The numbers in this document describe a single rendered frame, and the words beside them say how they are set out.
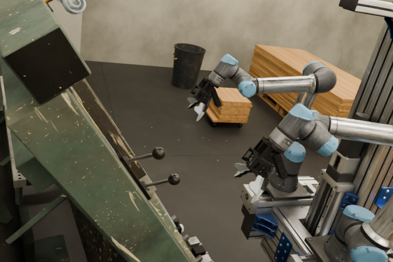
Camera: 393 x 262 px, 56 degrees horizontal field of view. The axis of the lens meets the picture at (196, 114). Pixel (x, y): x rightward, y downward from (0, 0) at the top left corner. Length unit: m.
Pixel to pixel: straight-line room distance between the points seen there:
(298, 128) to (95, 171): 0.70
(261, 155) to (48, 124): 0.75
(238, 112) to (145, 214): 4.10
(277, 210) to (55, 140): 1.48
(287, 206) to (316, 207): 0.19
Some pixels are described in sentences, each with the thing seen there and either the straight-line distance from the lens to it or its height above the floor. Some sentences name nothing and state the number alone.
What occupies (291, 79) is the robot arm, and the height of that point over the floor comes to 1.62.
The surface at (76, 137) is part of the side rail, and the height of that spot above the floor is 1.73.
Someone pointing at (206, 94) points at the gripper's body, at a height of 1.45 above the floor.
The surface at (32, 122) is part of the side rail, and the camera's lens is 0.66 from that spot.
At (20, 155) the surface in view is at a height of 1.65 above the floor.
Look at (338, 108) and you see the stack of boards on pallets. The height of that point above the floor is 0.64.
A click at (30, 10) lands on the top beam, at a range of 0.76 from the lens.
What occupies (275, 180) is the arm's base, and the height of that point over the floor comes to 1.07.
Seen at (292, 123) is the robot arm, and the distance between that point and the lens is 1.21.
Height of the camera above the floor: 2.07
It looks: 24 degrees down
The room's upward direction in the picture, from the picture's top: 11 degrees clockwise
